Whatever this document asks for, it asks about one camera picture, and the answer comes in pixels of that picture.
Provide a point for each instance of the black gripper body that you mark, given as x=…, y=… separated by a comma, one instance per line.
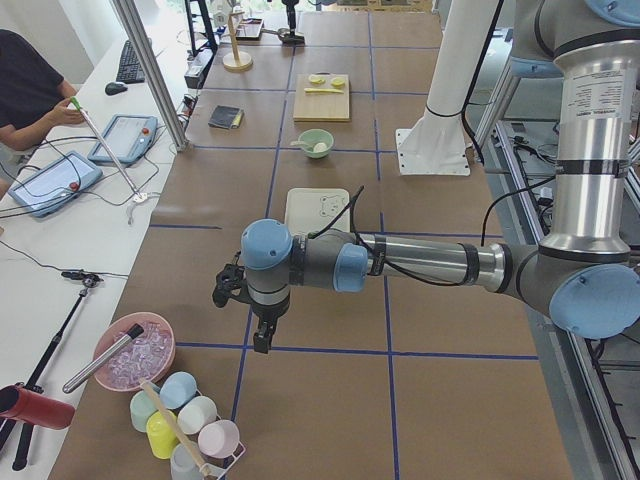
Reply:
x=268, y=311

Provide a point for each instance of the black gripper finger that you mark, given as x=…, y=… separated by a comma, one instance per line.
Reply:
x=260, y=338
x=269, y=329

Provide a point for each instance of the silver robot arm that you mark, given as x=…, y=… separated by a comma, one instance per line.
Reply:
x=578, y=275

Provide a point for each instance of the pink bowl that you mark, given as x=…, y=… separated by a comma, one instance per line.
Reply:
x=147, y=357

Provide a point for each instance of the light green bowl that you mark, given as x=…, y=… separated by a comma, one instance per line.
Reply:
x=314, y=136

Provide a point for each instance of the white cup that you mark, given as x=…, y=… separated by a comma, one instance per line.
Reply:
x=197, y=413

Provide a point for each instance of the blue cup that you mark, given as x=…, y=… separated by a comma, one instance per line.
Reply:
x=178, y=389

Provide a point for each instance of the metal muddler black tip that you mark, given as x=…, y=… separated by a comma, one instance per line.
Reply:
x=90, y=369

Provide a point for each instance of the white rectangular tray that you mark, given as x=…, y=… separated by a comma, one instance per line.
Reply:
x=311, y=209

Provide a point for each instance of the pink cup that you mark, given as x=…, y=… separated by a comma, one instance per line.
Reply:
x=219, y=439

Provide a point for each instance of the wooden stick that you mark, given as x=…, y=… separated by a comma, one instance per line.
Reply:
x=203, y=466

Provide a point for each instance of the green cup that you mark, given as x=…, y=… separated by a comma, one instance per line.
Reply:
x=141, y=408

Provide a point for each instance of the yellow cup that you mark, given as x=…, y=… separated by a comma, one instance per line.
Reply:
x=161, y=438

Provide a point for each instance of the black selfie stick tripod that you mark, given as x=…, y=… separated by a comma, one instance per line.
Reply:
x=89, y=280

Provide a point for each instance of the grey cup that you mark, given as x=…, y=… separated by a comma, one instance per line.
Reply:
x=182, y=465

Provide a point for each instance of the grey folded cloth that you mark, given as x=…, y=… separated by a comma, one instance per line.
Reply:
x=226, y=117

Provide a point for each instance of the blue teach pendant far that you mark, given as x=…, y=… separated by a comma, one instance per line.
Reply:
x=130, y=136

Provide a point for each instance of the blue teach pendant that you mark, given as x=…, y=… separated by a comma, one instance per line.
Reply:
x=130, y=136
x=49, y=189

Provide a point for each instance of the wooden cutting board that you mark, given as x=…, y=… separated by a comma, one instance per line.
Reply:
x=321, y=106

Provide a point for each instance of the blue teach pendant near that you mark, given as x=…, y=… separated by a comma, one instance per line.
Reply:
x=49, y=189

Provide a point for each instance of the yellow plastic knife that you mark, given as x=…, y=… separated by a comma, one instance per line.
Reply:
x=310, y=90

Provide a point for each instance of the lemon slice top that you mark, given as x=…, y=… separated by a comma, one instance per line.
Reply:
x=316, y=79

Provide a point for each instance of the lemon slice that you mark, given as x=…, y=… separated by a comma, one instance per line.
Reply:
x=339, y=80
x=316, y=79

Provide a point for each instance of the wooden mug tree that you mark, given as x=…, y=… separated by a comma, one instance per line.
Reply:
x=236, y=61

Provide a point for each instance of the black computer mouse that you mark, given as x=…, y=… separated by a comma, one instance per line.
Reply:
x=115, y=87

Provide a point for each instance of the lemon slice front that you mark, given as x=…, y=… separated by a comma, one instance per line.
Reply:
x=339, y=80

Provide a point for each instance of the black keyboard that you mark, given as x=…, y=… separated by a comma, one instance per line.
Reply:
x=130, y=70

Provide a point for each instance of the metal rod green tip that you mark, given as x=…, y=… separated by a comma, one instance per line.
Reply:
x=138, y=196

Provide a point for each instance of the red cylinder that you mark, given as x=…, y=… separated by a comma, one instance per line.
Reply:
x=19, y=403

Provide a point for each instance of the metal scoop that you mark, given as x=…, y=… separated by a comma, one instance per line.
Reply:
x=286, y=36

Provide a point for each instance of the seated person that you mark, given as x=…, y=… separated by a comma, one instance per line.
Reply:
x=35, y=97

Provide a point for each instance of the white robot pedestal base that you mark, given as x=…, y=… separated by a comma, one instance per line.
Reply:
x=435, y=145

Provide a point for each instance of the aluminium frame post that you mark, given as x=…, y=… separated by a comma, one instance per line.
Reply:
x=134, y=28

